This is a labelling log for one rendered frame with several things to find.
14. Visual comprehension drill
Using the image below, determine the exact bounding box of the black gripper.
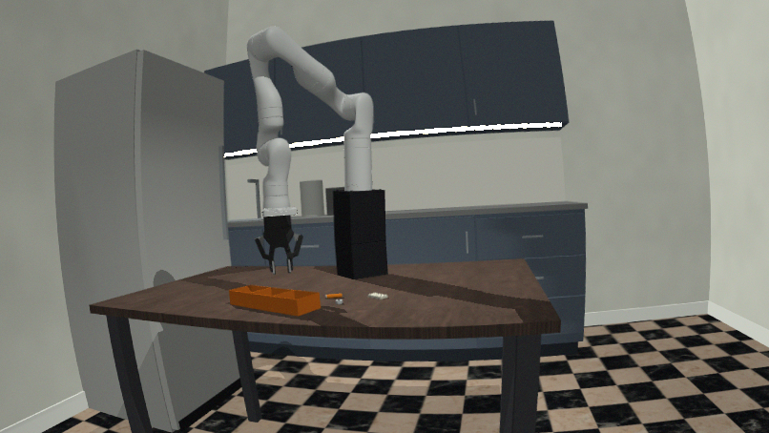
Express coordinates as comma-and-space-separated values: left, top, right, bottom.
255, 216, 303, 275

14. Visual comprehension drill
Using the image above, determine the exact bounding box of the orange divided tray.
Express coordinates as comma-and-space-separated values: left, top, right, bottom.
229, 285, 321, 316

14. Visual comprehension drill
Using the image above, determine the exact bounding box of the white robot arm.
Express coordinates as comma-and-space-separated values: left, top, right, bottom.
247, 27, 373, 217

